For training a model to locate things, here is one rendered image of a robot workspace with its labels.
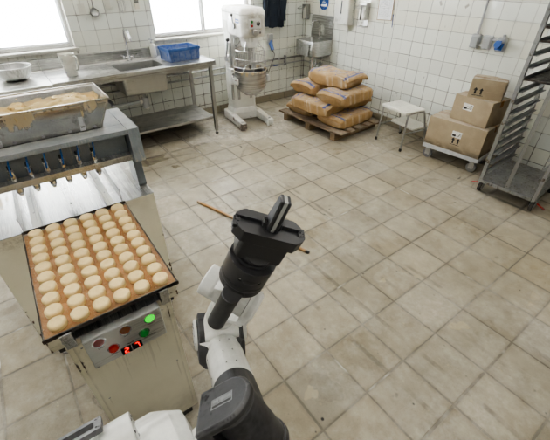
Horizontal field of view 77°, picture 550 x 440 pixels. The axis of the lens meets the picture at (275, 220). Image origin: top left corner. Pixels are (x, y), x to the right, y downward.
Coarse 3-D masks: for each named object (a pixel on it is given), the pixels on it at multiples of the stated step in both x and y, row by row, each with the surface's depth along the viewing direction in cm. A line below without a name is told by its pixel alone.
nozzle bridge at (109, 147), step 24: (120, 120) 159; (24, 144) 138; (48, 144) 138; (72, 144) 141; (96, 144) 154; (120, 144) 160; (0, 168) 138; (24, 168) 143; (72, 168) 149; (96, 168) 155; (0, 192) 137
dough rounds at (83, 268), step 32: (64, 224) 138; (96, 224) 139; (128, 224) 138; (32, 256) 125; (64, 256) 123; (96, 256) 123; (128, 256) 123; (64, 288) 113; (96, 288) 110; (128, 288) 113; (64, 320) 100
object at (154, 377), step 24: (120, 312) 113; (168, 312) 122; (168, 336) 129; (72, 360) 108; (120, 360) 120; (144, 360) 127; (168, 360) 135; (96, 384) 119; (120, 384) 126; (144, 384) 134; (168, 384) 143; (192, 384) 153; (120, 408) 132; (144, 408) 141; (168, 408) 151
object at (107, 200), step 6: (90, 174) 176; (96, 174) 176; (96, 180) 171; (96, 186) 168; (102, 186) 166; (102, 192) 162; (102, 198) 165; (108, 198) 157; (108, 204) 153; (156, 294) 119; (162, 294) 112; (162, 300) 114; (168, 300) 116
